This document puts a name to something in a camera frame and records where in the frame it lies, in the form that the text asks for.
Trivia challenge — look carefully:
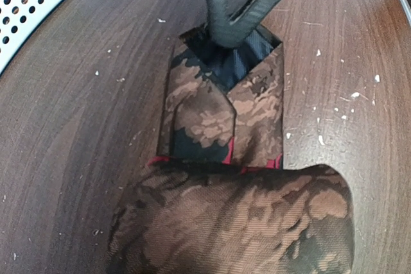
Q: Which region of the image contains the dark red patterned tie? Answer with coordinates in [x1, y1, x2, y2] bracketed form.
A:
[106, 26, 354, 273]

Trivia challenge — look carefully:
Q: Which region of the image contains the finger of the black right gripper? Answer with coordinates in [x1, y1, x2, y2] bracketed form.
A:
[202, 0, 317, 49]

